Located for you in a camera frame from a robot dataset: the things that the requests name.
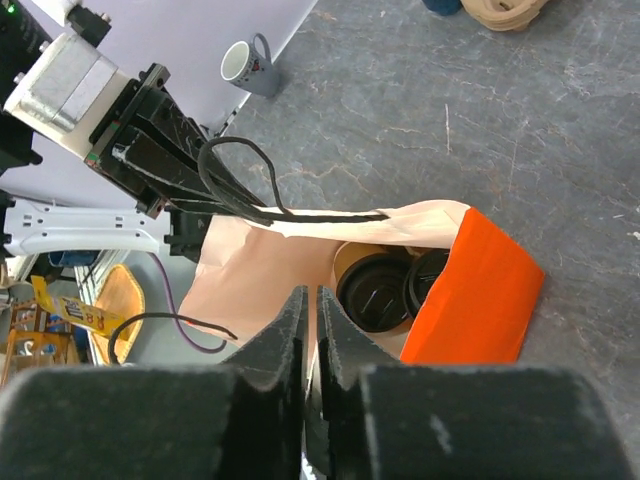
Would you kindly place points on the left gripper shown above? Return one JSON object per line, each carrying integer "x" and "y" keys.
{"x": 146, "y": 146}

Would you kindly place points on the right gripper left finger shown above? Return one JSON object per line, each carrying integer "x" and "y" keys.
{"x": 239, "y": 419}

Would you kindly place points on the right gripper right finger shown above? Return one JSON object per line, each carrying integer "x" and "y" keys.
{"x": 389, "y": 420}

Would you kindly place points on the black cup lid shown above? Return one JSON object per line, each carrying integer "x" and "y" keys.
{"x": 422, "y": 275}
{"x": 375, "y": 295}

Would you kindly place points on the orange paper bag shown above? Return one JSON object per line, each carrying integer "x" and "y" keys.
{"x": 477, "y": 311}

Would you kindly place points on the brown paper cup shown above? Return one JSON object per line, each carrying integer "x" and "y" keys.
{"x": 370, "y": 295}

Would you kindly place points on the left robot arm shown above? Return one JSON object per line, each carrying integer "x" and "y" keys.
{"x": 51, "y": 201}

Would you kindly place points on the small white grey cup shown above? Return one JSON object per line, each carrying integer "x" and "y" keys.
{"x": 249, "y": 66}

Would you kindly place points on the yellow printed box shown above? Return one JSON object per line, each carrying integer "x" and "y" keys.
{"x": 75, "y": 311}

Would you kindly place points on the dark blue mug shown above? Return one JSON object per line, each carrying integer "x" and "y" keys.
{"x": 443, "y": 7}

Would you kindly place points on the cardboard cup carrier stack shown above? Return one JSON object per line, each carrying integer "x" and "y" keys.
{"x": 504, "y": 15}

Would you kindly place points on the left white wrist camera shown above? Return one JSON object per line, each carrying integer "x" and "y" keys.
{"x": 67, "y": 93}

